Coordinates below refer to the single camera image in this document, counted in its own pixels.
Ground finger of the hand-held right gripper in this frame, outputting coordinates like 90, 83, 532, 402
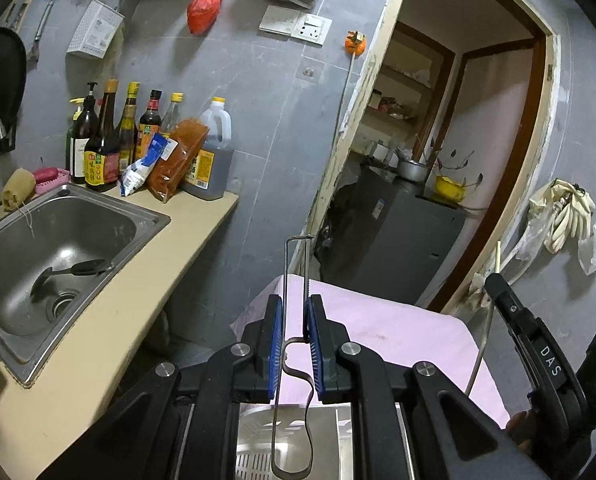
484, 272, 533, 333

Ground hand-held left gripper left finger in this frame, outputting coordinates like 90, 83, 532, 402
38, 294, 285, 480

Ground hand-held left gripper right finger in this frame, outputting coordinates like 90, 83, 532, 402
304, 294, 553, 480

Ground wooden chopstick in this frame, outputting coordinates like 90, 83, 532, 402
465, 241, 502, 398

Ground metal wire utensil handle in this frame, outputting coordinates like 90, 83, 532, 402
272, 236, 316, 478

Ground perforated utensil holder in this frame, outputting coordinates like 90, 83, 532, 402
235, 402, 409, 480

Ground person's right hand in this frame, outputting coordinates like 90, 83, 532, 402
505, 409, 536, 448

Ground white knotted cloth strip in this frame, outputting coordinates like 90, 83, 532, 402
468, 270, 493, 311

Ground clear plastic bag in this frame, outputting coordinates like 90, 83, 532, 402
578, 200, 596, 276
515, 200, 553, 261

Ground pink cloth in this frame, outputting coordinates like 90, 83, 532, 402
230, 274, 511, 428

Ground cream rubber gloves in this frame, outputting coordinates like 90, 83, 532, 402
528, 178, 596, 255

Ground yellow bowl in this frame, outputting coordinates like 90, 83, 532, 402
435, 174, 466, 201

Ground grey cabinet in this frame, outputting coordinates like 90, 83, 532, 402
323, 160, 466, 306

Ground black bag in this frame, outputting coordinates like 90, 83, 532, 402
315, 182, 359, 261

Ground metal pot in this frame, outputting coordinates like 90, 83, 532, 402
395, 157, 429, 181

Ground large dark liquid jug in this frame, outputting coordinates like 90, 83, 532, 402
180, 96, 235, 202

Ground orange spice packet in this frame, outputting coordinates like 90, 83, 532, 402
145, 117, 210, 204

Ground wooden shelf unit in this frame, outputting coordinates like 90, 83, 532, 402
350, 60, 439, 161

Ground blue white bag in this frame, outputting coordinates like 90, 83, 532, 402
119, 133, 179, 197

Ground stainless steel sink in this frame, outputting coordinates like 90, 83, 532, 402
0, 182, 172, 388

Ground clear bottle yellow cap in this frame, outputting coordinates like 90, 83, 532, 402
160, 92, 185, 138

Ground dark bottle black cap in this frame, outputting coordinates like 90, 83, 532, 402
135, 90, 163, 161

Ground dark bottle yellow cap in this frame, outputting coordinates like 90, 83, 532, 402
117, 81, 141, 173

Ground pink soap dish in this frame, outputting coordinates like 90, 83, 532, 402
34, 167, 71, 195

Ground green bottle yellow pump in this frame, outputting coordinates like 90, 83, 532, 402
66, 97, 86, 181

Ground loofah sponge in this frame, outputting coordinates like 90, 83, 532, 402
0, 168, 35, 212

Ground red plastic bag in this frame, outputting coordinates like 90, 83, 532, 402
187, 0, 231, 36

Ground black frying pan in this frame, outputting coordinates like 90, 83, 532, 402
0, 27, 28, 171

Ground wooden door frame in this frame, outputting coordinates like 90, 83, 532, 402
308, 0, 561, 311

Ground black handled ladle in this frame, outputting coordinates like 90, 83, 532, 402
30, 258, 115, 303

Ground grey power cable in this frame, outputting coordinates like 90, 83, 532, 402
330, 52, 355, 151

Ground white wall socket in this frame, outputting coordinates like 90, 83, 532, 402
290, 13, 333, 47

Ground white wall switch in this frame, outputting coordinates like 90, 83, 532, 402
259, 5, 303, 40

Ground white wall basket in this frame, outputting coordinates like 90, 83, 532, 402
67, 0, 125, 59

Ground metal handled utensil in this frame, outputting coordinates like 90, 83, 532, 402
28, 0, 55, 63

